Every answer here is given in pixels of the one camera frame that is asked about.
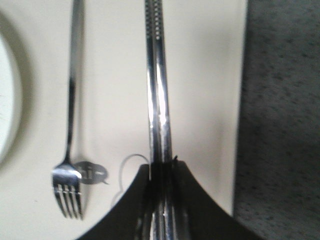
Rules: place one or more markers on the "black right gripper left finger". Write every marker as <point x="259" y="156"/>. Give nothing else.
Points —
<point x="130" y="218"/>

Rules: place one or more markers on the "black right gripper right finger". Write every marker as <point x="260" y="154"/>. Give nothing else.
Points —
<point x="196" y="216"/>

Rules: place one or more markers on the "silver metal chopstick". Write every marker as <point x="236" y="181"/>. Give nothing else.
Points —
<point x="152" y="119"/>
<point x="163" y="116"/>

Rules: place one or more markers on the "silver metal fork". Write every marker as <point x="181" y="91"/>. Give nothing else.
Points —
<point x="66" y="179"/>

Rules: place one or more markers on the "white round plate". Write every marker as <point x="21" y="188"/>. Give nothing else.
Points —
<point x="7" y="100"/>

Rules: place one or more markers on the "cream rabbit serving tray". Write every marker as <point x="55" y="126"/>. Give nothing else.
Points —
<point x="204" y="56"/>

